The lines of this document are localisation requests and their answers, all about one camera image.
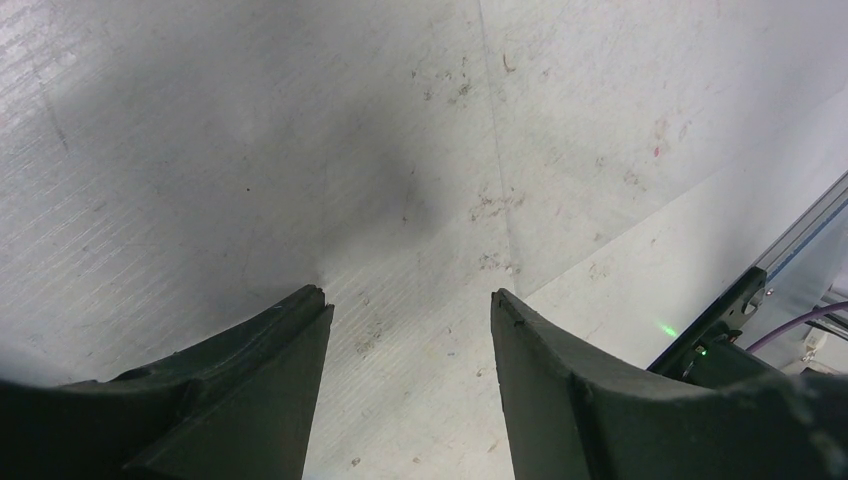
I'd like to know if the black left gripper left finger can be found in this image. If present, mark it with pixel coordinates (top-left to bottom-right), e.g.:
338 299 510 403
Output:
1 285 334 479

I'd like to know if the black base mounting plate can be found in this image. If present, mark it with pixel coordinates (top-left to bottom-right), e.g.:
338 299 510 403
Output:
648 267 774 389

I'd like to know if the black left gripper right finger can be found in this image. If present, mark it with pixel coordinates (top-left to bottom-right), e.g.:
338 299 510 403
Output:
491 289 847 479

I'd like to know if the aluminium table edge rail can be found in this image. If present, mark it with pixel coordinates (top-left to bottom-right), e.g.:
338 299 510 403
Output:
755 172 847 283

